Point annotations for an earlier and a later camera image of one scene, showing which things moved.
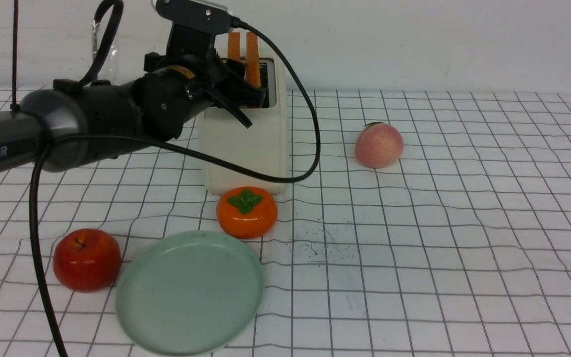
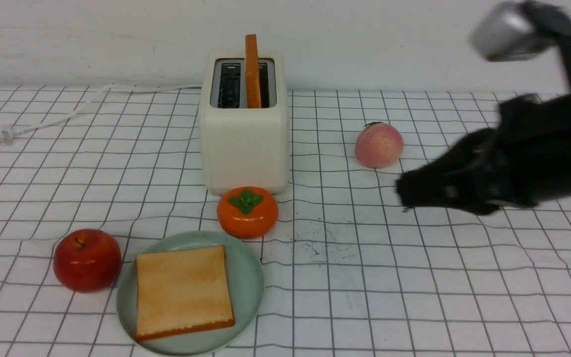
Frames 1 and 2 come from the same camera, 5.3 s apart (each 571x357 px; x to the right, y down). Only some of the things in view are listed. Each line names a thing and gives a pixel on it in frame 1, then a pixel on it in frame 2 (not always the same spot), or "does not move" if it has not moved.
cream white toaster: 264,145 does not move
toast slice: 234,45 -> 182,291
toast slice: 252,60 does not move
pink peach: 378,145 does not move
